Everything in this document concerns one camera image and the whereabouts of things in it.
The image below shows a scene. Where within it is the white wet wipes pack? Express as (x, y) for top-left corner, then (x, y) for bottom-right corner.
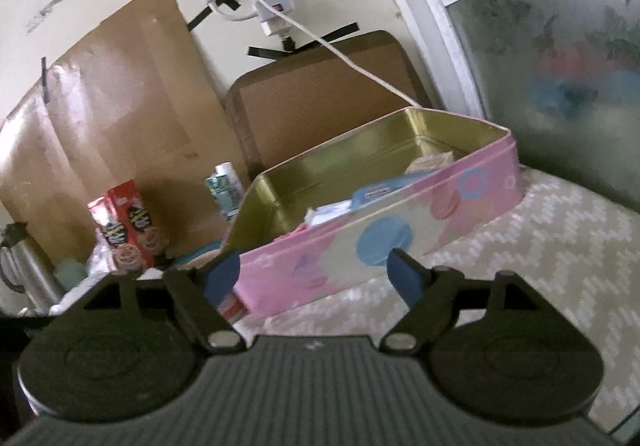
(304, 200), (352, 228)

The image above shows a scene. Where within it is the pink macaron tin box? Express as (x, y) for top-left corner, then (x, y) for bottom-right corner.
(224, 108), (524, 317)

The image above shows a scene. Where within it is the green plastic cup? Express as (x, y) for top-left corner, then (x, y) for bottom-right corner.
(54, 258), (87, 292)

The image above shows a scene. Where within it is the round cookie tub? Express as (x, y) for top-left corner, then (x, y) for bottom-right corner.
(217, 291), (247, 325)

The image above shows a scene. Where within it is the green milk carton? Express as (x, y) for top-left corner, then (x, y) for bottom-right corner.
(205, 162), (245, 221)

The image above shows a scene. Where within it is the wooden board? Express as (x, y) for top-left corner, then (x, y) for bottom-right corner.
(1, 0), (246, 262)

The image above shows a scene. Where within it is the clear plastic bag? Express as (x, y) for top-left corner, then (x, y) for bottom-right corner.
(86, 240), (117, 276)

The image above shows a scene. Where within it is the white power cable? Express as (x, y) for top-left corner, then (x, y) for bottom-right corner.
(242, 0), (426, 109)

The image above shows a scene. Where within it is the blue soft pouch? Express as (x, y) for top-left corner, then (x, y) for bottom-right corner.
(350, 172), (432, 211)

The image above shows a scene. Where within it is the red cereal box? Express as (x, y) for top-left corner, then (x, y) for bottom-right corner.
(87, 180), (167, 273)

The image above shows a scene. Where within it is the steel thermos jug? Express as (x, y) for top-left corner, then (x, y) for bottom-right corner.
(1, 221), (65, 314)

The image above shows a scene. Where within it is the brown cardboard panel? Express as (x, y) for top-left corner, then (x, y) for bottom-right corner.
(222, 47), (409, 178)

